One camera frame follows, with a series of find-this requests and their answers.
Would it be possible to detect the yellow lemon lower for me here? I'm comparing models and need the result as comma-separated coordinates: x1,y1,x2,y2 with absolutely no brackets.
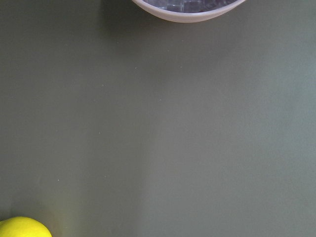
0,217,52,237

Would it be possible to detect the pink ice bowl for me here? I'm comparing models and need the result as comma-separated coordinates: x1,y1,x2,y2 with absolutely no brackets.
133,0,245,23

